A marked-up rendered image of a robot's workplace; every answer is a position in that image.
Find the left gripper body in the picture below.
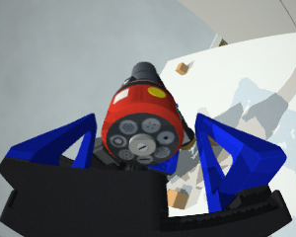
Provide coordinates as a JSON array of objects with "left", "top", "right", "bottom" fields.
[{"left": 131, "top": 166, "right": 173, "bottom": 179}]

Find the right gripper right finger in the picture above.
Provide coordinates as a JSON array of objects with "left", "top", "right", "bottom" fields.
[{"left": 194, "top": 114, "right": 287, "bottom": 212}]

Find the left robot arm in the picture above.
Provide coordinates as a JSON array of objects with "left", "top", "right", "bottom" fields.
[{"left": 59, "top": 137, "right": 132, "bottom": 171}]

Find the brown cube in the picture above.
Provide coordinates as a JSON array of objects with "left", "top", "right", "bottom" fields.
[
  {"left": 167, "top": 189, "right": 189, "bottom": 210},
  {"left": 207, "top": 134, "right": 219, "bottom": 146},
  {"left": 176, "top": 62, "right": 188, "bottom": 75}
]

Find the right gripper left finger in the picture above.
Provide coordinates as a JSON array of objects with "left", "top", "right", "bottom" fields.
[{"left": 5, "top": 114, "right": 97, "bottom": 169}]

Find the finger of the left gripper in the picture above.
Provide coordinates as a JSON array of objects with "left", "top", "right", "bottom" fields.
[{"left": 149, "top": 149, "right": 180, "bottom": 174}]

